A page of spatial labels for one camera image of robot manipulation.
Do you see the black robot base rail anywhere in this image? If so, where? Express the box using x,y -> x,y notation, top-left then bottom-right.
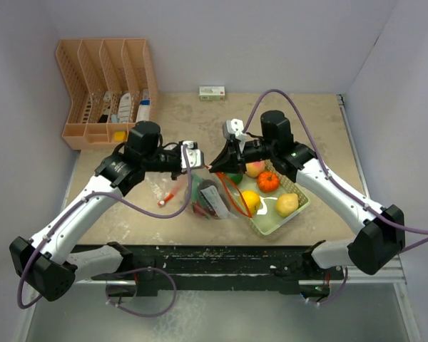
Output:
94,244 -> 344,296

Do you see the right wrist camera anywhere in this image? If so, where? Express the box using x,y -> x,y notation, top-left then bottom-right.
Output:
223,118 -> 247,141

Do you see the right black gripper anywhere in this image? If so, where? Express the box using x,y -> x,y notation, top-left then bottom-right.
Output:
209,138 -> 276,175

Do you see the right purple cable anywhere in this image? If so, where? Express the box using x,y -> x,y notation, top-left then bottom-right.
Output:
242,88 -> 428,254

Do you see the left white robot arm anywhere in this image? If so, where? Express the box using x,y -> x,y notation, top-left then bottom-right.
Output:
9,121 -> 203,309

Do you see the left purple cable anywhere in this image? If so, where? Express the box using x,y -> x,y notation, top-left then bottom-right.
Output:
16,144 -> 194,318

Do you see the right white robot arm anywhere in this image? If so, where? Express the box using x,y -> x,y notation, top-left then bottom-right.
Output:
210,110 -> 405,279

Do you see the pink dragon fruit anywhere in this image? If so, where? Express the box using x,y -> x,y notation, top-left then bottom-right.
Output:
184,175 -> 219,219

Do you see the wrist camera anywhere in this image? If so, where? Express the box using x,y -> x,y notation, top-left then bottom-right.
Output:
180,140 -> 205,171
223,118 -> 247,141

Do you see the peach fruit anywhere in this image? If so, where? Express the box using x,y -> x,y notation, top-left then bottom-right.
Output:
245,161 -> 265,178

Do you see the yellow block in organizer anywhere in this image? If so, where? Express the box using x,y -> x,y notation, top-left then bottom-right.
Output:
112,131 -> 127,143

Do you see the green avocado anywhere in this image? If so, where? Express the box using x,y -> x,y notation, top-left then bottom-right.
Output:
225,173 -> 243,185

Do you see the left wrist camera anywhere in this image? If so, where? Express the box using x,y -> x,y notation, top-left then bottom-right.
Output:
180,140 -> 205,171

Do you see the clear zip top bag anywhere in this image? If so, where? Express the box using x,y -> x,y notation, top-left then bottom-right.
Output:
142,165 -> 254,221

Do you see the small green white box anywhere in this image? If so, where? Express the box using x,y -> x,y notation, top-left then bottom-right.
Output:
198,85 -> 225,101

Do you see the yellow lemon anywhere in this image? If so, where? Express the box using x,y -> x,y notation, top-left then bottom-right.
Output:
242,190 -> 261,215

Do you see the orange plastic file organizer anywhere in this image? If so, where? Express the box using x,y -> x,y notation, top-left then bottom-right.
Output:
56,38 -> 159,150

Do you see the purple cable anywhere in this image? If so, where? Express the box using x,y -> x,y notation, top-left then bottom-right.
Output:
16,144 -> 194,318
242,88 -> 428,254

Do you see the small orange pumpkin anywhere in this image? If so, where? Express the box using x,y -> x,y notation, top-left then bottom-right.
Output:
257,171 -> 280,193

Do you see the yellow potato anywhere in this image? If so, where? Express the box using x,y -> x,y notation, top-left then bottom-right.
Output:
275,193 -> 299,217

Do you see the light green plastic basket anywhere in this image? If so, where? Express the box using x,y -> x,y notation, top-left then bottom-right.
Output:
221,161 -> 310,236

